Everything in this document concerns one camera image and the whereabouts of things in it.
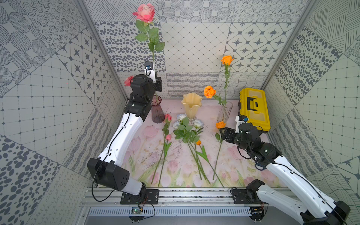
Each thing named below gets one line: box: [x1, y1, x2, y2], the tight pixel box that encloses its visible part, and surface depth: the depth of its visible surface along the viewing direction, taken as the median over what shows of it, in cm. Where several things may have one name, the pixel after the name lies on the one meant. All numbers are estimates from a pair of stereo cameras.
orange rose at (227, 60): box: [220, 55, 235, 105], surface depth 86 cm
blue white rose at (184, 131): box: [172, 113, 203, 180], surface depth 97 cm
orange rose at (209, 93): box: [203, 85, 228, 107], surface depth 79 cm
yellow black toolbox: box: [238, 87, 271, 134], surface depth 95 cm
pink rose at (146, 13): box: [132, 3, 166, 62], surface depth 55 cm
